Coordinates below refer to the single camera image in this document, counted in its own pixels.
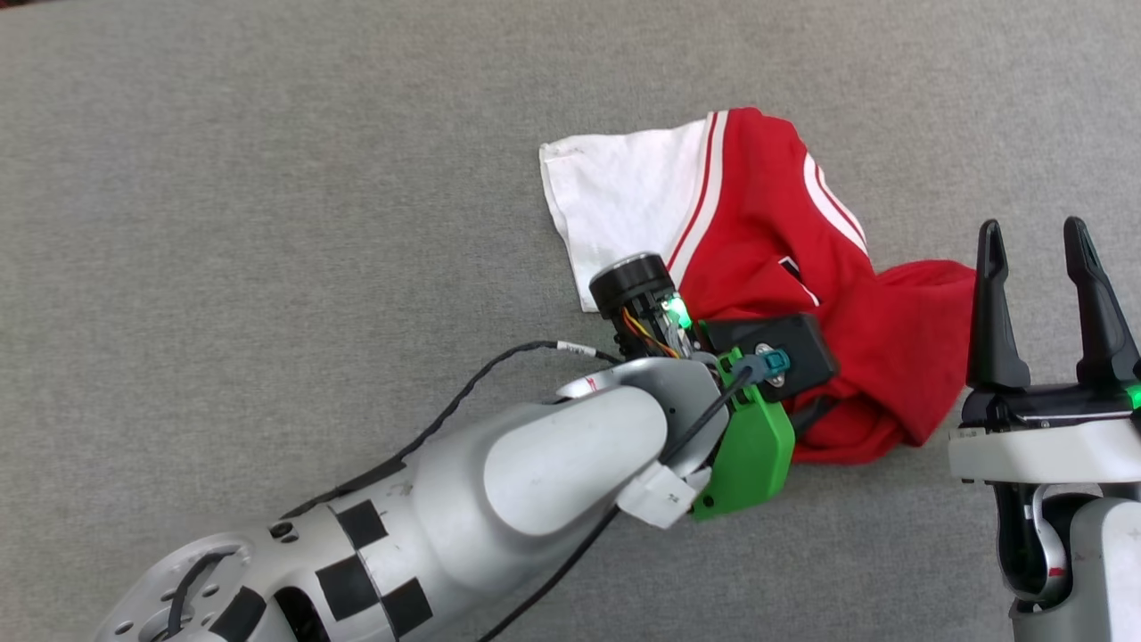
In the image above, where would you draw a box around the thin black cable white label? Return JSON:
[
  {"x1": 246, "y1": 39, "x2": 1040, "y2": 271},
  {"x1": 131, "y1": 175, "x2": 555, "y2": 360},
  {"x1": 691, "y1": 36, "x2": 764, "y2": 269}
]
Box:
[{"x1": 281, "y1": 340, "x2": 625, "y2": 521}]

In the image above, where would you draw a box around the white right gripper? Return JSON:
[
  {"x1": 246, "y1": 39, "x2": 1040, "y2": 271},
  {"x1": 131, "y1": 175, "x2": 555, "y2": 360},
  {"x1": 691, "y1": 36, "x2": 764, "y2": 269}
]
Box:
[{"x1": 948, "y1": 217, "x2": 1141, "y2": 487}]

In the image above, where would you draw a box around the grey fabric sofa cushion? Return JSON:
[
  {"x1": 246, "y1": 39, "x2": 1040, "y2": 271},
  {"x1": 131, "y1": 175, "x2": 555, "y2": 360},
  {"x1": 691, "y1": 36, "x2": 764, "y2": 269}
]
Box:
[{"x1": 0, "y1": 0, "x2": 1141, "y2": 642}]

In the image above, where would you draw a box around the red and white t-shirt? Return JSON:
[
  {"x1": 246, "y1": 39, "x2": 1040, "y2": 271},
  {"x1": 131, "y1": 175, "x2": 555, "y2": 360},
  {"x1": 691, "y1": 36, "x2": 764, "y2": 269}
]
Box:
[{"x1": 538, "y1": 107, "x2": 978, "y2": 466}]

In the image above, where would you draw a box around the black cable with teal connector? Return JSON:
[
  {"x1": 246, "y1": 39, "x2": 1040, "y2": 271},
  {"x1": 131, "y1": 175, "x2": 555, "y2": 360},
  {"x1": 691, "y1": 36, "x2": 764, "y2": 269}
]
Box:
[{"x1": 477, "y1": 350, "x2": 792, "y2": 642}]

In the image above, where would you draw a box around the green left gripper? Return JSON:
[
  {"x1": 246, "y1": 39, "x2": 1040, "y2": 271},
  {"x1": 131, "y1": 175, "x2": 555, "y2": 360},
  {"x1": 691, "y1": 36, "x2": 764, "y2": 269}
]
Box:
[{"x1": 588, "y1": 252, "x2": 796, "y2": 523}]

